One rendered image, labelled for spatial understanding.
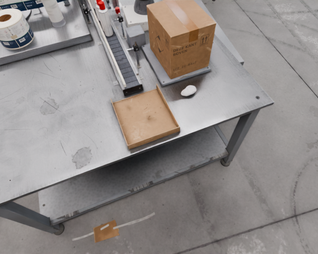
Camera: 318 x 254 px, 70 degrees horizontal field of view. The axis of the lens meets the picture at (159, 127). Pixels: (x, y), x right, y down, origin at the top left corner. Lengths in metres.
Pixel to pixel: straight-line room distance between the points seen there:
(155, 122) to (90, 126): 0.33
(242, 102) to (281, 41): 2.01
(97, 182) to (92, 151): 0.63
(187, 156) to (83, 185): 0.77
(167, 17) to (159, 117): 0.49
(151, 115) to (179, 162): 0.63
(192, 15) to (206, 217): 1.34
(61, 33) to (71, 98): 0.53
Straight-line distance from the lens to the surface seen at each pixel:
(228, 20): 3.36
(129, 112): 1.18
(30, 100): 1.44
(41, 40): 1.73
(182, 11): 1.28
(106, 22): 1.53
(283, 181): 2.08
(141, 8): 1.70
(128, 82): 1.26
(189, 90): 1.22
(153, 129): 1.11
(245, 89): 1.32
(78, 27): 1.73
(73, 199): 1.73
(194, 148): 1.75
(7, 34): 1.68
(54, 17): 1.75
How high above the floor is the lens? 1.77
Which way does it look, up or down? 57 degrees down
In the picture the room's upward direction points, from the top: 4 degrees counter-clockwise
